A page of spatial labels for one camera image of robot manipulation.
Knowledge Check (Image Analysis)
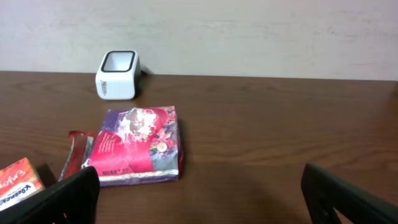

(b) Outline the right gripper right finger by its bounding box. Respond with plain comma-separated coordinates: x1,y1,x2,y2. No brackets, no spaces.
301,164,397,224

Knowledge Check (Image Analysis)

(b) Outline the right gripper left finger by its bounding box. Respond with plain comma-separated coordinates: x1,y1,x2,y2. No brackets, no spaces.
1,166,100,224

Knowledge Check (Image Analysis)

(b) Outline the red orange snack bar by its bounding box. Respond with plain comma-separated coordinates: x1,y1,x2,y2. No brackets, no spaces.
58,131,98,181

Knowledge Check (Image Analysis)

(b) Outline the purple red tissue pack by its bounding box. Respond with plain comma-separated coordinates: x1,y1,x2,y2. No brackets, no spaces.
82,106,183,187

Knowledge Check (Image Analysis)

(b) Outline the white barcode scanner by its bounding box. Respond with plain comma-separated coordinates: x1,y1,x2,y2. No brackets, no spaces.
95,50,141,100

